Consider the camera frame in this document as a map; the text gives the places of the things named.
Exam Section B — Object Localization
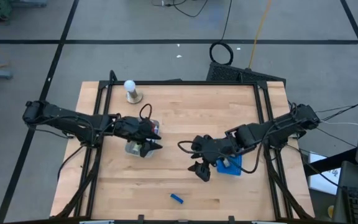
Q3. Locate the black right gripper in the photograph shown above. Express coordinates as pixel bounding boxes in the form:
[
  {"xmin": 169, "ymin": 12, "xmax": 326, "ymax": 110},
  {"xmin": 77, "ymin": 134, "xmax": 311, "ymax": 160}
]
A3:
[{"xmin": 187, "ymin": 135, "xmax": 239, "ymax": 182}]

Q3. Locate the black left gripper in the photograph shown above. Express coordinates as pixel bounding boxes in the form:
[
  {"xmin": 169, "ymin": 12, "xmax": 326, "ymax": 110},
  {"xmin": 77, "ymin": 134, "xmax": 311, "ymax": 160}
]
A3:
[{"xmin": 113, "ymin": 116, "xmax": 164, "ymax": 158}]

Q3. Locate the white plastic bin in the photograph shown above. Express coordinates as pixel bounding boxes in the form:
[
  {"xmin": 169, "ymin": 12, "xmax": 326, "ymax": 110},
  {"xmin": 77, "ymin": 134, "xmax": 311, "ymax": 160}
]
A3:
[{"xmin": 124, "ymin": 119, "xmax": 160, "ymax": 159}]

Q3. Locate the blue plastic basket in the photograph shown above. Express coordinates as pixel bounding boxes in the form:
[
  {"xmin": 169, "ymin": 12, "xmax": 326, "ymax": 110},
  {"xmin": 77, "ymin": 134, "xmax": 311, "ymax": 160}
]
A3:
[{"xmin": 216, "ymin": 154, "xmax": 244, "ymax": 177}]

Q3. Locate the blue digital clock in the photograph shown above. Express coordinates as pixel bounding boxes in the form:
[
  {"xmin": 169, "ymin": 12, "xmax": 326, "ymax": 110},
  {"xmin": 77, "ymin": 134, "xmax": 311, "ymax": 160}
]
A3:
[{"xmin": 170, "ymin": 193, "xmax": 185, "ymax": 205}]

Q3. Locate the white bulb on metal stand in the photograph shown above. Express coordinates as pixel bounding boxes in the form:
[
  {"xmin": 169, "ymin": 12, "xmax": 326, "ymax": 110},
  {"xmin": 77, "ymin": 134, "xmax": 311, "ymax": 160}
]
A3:
[{"xmin": 124, "ymin": 80, "xmax": 144, "ymax": 105}]

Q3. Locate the black perforated panel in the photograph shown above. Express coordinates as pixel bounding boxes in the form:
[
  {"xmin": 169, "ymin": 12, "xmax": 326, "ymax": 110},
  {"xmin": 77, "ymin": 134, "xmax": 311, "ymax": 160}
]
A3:
[{"xmin": 206, "ymin": 62, "xmax": 287, "ymax": 84}]

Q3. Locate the white paper sheet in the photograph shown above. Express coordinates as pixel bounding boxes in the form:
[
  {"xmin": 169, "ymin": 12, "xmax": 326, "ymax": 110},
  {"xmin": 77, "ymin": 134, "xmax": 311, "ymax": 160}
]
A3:
[{"xmin": 308, "ymin": 151, "xmax": 342, "ymax": 196}]

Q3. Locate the black desk beam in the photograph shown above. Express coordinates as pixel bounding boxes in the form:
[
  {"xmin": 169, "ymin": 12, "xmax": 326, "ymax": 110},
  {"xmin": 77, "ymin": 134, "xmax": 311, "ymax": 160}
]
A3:
[{"xmin": 303, "ymin": 148, "xmax": 357, "ymax": 177}]

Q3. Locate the black aluminium table frame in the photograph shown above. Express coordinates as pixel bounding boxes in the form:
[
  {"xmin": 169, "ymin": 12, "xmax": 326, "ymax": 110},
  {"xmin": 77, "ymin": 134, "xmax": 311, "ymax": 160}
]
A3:
[{"xmin": 50, "ymin": 70, "xmax": 315, "ymax": 223}]

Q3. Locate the black cable with coil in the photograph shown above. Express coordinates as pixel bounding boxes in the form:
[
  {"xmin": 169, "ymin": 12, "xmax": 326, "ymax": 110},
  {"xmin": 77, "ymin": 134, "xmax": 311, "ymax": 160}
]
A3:
[{"xmin": 209, "ymin": 0, "xmax": 234, "ymax": 67}]

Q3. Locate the white cable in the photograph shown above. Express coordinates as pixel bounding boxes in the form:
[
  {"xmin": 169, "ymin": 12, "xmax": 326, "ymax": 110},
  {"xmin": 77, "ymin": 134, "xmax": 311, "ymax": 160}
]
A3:
[{"xmin": 320, "ymin": 121, "xmax": 358, "ymax": 133}]

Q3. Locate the yellow cable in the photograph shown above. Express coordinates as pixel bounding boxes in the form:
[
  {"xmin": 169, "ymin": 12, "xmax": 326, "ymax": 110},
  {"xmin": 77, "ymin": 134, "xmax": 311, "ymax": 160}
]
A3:
[{"xmin": 247, "ymin": 0, "xmax": 272, "ymax": 70}]

